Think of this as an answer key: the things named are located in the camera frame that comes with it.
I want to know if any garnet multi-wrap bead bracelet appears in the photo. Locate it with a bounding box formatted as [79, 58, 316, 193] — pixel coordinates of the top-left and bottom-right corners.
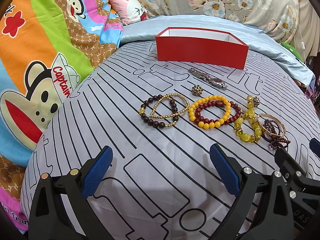
[261, 119, 291, 151]

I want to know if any rose gold bangle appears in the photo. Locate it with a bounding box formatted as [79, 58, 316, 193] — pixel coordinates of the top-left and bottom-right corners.
[257, 114, 286, 138]

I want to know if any thin gold bead bracelet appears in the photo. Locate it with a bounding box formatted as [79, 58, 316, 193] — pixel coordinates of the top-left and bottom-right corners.
[150, 93, 190, 127]

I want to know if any dark brown bead bracelet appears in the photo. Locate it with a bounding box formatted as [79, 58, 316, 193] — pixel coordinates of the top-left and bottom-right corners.
[139, 94, 180, 129]

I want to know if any green plush toy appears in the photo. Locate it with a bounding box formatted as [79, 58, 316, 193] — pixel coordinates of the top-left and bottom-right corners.
[280, 42, 303, 62]

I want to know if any light blue quilt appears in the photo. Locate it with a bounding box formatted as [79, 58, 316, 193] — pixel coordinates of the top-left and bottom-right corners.
[120, 15, 316, 87]

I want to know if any red rectangular gift box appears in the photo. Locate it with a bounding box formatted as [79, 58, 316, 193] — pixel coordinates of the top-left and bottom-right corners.
[156, 27, 249, 69]

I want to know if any grey line-patterned bed sheet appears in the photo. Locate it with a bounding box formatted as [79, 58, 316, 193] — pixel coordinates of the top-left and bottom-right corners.
[21, 41, 319, 239]

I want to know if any colourful cartoon monkey quilt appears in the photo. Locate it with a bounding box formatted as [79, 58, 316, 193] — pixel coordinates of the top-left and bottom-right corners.
[1, 0, 123, 232]

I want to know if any pink cartoon cushion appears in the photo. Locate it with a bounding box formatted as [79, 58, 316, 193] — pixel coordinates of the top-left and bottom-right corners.
[108, 0, 147, 25]

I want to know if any yellow crystal bead bracelet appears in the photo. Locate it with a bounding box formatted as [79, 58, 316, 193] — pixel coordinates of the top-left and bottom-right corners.
[233, 94, 263, 144]

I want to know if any white cable with switch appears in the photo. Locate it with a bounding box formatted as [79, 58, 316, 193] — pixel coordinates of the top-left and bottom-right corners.
[295, 17, 307, 63]

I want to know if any dark red bead bracelet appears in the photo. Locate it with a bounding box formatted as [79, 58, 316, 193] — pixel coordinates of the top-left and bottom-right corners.
[195, 100, 242, 126]

